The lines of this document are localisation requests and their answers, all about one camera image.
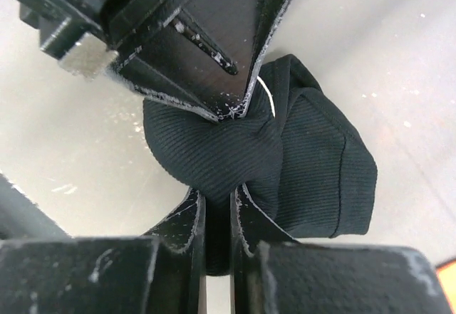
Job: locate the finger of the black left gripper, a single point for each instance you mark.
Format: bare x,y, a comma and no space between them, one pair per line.
202,56

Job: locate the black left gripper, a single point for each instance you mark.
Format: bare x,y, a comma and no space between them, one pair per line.
64,25

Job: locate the orange underwear white waistband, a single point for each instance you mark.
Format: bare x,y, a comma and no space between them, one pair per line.
446,273

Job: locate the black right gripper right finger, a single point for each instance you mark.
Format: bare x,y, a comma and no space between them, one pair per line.
274,273

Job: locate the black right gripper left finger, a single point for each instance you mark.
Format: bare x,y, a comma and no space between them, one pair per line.
159,272

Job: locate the black ribbed underwear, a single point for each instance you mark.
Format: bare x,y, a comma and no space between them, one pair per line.
302,161

